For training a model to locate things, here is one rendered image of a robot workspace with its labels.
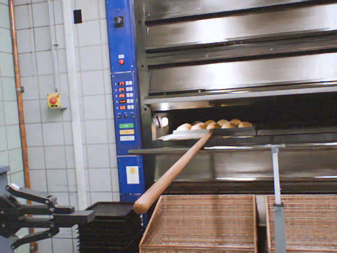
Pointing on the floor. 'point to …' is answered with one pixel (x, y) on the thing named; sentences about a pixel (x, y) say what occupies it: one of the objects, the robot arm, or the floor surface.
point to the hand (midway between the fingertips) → (73, 216)
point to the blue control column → (117, 37)
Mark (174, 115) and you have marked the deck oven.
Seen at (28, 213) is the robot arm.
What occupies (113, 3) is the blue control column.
